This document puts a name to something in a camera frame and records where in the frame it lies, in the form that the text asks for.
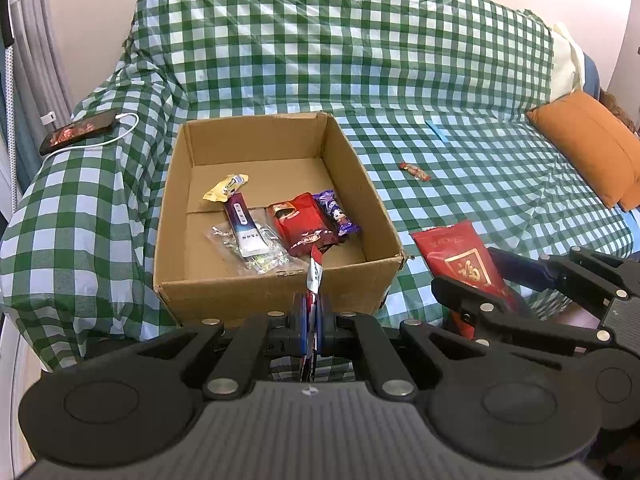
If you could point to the purple snack packet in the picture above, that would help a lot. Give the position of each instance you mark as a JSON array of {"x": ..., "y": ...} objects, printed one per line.
[{"x": 335, "y": 212}]

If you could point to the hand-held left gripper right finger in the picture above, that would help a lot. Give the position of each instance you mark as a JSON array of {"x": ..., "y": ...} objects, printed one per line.
[{"x": 325, "y": 320}]

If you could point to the white pillow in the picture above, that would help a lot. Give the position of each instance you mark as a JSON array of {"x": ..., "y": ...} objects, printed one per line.
[{"x": 565, "y": 65}]

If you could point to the small white clip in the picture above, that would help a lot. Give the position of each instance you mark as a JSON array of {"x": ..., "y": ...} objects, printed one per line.
[{"x": 48, "y": 118}]

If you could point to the grey curtain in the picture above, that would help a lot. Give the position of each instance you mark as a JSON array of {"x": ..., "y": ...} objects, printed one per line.
[{"x": 35, "y": 50}]

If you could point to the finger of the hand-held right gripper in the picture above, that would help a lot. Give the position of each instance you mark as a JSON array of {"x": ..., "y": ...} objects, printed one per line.
[
  {"x": 525, "y": 325},
  {"x": 530, "y": 270}
]

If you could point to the black smartphone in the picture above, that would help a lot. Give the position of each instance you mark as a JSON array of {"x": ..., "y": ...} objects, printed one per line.
[{"x": 75, "y": 131}]

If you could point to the long white purple packet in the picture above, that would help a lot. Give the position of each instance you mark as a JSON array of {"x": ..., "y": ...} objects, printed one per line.
[{"x": 245, "y": 225}]

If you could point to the light blue strip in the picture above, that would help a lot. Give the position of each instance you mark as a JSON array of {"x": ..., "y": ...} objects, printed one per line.
[{"x": 438, "y": 131}]

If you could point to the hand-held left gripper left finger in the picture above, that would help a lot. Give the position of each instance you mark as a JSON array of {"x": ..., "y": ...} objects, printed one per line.
[{"x": 303, "y": 317}]

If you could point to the small red white black packet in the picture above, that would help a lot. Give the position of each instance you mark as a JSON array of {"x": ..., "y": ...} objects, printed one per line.
[{"x": 316, "y": 272}]

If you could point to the brown fuzzy object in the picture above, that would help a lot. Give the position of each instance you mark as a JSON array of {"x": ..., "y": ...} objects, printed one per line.
[{"x": 617, "y": 110}]

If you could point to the small orange candy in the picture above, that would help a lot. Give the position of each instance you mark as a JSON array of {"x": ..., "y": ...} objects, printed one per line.
[{"x": 415, "y": 171}]

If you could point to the green checked cloth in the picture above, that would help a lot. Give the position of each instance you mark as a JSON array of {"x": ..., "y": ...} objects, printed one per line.
[{"x": 350, "y": 50}]

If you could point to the dark red snack packet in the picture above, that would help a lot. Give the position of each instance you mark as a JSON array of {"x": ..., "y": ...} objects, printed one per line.
[{"x": 302, "y": 222}]

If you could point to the cardboard box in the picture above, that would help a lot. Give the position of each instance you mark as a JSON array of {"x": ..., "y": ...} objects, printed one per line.
[{"x": 250, "y": 140}]

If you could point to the yellow snack bar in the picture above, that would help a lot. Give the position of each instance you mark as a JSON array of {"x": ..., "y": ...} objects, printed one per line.
[{"x": 222, "y": 190}]

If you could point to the red packet with gold print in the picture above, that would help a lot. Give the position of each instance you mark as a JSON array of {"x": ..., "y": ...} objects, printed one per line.
[{"x": 455, "y": 255}]

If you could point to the clear bag of candies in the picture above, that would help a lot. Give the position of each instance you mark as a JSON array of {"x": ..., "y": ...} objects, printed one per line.
[{"x": 225, "y": 240}]

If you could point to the orange pillow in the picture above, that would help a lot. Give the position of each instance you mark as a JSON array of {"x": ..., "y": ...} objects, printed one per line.
[{"x": 590, "y": 145}]

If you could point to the blue cushion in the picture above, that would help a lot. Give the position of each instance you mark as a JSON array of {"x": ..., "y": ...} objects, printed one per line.
[{"x": 592, "y": 77}]

